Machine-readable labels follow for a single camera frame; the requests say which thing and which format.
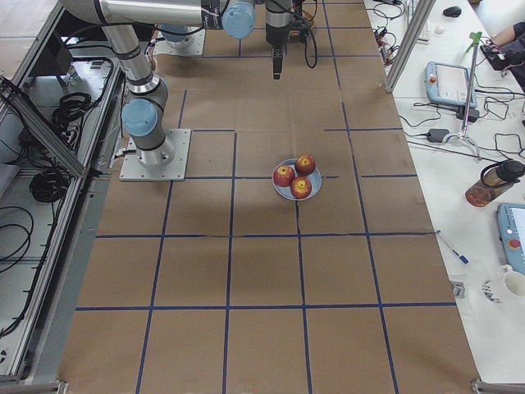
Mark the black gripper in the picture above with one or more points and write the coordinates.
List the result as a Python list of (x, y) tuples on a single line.
[(275, 35)]

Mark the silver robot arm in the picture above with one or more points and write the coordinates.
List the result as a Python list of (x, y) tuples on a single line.
[(237, 19), (142, 115)]

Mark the red apple plate outer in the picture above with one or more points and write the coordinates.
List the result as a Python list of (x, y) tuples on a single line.
[(305, 165)]

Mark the red apple plate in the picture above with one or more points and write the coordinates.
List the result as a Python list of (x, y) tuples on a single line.
[(301, 187), (305, 165), (283, 176)]

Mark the red apple plate back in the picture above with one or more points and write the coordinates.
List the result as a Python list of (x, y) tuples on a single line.
[(283, 176)]

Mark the light blue plate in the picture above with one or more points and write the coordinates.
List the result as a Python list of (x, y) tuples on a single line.
[(315, 179)]

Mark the red apple plate front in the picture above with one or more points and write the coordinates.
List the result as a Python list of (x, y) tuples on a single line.
[(301, 187)]

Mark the blue teach pendant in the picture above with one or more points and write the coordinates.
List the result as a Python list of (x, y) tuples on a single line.
[(446, 84)]

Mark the brown water bottle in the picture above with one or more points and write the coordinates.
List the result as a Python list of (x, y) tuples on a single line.
[(494, 181)]

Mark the blue white pen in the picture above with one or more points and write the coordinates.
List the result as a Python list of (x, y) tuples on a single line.
[(460, 256)]

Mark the white mug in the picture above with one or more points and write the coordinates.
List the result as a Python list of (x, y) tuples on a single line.
[(506, 285)]

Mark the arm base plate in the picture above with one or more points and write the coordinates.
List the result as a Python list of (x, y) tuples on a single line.
[(187, 46), (168, 163)]

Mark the aluminium frame post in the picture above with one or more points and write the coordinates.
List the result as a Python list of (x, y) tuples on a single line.
[(420, 16)]

